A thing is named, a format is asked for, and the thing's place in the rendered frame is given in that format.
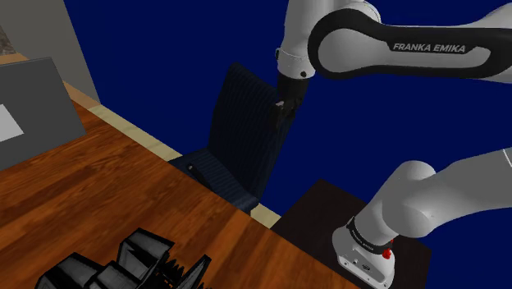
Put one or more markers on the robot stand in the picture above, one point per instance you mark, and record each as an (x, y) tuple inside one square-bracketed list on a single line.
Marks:
[(316, 218)]

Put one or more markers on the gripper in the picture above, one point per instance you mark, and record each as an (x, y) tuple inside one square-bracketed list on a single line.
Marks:
[(292, 90)]

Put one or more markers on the dark blue chair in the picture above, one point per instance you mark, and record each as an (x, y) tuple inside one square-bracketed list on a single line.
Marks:
[(244, 132)]

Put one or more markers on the black desk organizer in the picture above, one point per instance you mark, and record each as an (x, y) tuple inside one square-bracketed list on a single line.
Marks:
[(140, 256)]

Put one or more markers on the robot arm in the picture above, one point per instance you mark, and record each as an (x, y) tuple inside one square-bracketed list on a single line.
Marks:
[(404, 52)]

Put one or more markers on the grey laptop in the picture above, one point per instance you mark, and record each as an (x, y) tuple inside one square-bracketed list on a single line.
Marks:
[(36, 108)]

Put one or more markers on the black pen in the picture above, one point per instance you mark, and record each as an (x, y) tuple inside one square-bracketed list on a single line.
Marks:
[(198, 175)]

